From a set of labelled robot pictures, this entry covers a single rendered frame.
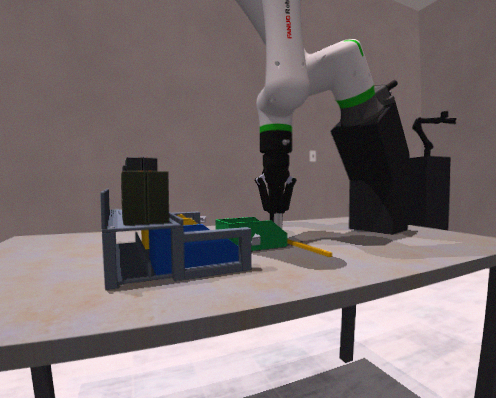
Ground green bin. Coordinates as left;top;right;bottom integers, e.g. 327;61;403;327
216;217;286;251

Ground yellow bar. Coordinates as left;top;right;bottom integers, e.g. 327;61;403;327
288;239;332;257

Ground blue open bin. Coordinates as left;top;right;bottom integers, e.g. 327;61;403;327
149;224;238;275

